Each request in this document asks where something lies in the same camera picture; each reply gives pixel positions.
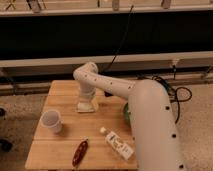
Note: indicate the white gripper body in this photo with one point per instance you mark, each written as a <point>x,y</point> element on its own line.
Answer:
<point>86,95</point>

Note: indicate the white sponge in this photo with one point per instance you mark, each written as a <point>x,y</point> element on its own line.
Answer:
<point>87,107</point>

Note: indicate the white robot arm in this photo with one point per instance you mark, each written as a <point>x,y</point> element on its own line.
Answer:
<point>155,134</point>

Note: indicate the white ceramic cup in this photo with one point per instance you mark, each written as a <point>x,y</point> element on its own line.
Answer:
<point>51,120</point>

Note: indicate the black rectangular phone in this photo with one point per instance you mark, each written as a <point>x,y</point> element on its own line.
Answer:
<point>107,94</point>

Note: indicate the green bowl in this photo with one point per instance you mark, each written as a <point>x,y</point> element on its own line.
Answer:
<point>126,114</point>

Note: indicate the wooden table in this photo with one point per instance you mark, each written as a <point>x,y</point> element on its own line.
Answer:
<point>51,151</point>

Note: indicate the white plastic bottle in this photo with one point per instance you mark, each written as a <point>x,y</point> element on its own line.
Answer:
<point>122,148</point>

